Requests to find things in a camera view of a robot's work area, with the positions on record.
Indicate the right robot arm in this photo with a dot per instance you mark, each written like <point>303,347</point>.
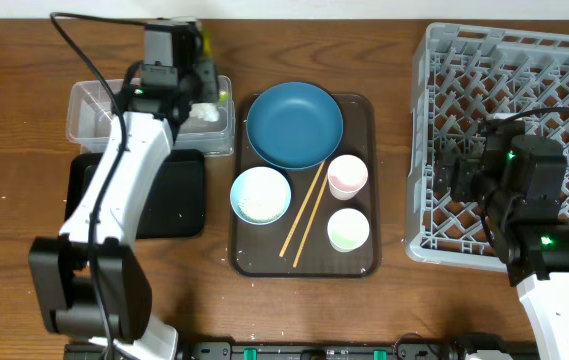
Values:
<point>516,181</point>

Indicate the grey dishwasher rack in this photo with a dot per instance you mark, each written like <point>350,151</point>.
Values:
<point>461,74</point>

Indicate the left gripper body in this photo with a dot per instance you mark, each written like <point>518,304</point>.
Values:
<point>205,83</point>

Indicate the dark blue plate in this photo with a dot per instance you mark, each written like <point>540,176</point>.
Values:
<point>294,125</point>

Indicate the yellow snack wrapper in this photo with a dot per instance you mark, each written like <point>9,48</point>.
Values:
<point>207,52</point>

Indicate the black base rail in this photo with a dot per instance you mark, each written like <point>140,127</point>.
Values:
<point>410,346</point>

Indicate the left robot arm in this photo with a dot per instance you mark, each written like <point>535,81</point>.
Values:
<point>87,280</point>

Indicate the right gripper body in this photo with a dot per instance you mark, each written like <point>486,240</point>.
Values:
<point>468,177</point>

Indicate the light blue bowl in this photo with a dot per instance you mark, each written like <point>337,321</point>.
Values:
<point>258,172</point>

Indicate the brown serving tray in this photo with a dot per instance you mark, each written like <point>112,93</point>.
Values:
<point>254,249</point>

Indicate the pink cup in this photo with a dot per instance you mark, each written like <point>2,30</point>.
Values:
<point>347,175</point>

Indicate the clear plastic bin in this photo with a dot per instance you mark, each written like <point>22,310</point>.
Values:
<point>89,119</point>

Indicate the green cup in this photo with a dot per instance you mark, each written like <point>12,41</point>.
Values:
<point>348,229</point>

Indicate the right wooden chopstick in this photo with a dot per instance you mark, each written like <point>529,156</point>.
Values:
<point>311,220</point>

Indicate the black bin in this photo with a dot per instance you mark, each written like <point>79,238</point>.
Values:
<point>175,207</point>

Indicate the white tissue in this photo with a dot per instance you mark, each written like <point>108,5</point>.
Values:
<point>206,112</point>

